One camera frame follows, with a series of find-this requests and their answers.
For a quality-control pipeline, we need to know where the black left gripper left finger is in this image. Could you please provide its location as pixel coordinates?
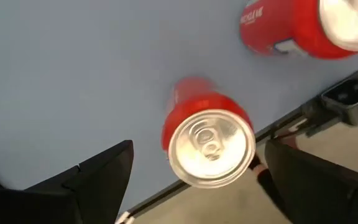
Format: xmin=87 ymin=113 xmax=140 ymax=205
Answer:
xmin=0 ymin=139 xmax=135 ymax=224

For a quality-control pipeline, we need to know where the red Fanta strawberry can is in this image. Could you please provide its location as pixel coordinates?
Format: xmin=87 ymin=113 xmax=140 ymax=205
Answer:
xmin=239 ymin=0 xmax=358 ymax=60
xmin=161 ymin=76 xmax=257 ymax=190

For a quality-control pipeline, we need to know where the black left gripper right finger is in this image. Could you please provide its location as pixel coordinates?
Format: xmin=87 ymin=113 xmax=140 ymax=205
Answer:
xmin=264 ymin=139 xmax=358 ymax=224

